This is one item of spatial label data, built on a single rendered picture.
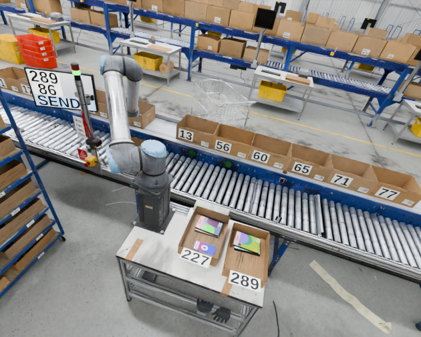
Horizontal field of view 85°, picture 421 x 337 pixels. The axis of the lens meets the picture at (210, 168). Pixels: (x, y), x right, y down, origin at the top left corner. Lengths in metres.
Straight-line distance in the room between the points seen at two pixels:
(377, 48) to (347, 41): 0.64
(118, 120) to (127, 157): 0.23
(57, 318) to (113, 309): 0.42
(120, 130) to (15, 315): 1.78
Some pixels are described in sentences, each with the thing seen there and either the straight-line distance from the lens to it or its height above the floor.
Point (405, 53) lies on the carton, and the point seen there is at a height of 1.57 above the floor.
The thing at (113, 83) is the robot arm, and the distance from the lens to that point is 1.59.
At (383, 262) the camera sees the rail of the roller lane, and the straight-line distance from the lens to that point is 2.38.
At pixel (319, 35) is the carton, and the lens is 6.54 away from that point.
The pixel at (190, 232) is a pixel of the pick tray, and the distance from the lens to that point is 1.82.
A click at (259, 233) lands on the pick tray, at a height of 0.81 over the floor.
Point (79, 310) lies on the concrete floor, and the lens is 2.49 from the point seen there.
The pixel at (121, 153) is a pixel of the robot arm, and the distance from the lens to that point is 1.41.
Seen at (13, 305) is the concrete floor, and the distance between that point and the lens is 2.70.
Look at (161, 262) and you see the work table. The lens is 1.70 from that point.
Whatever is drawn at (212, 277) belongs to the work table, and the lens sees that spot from 1.67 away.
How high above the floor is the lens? 2.25
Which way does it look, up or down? 39 degrees down
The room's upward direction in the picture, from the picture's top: 10 degrees clockwise
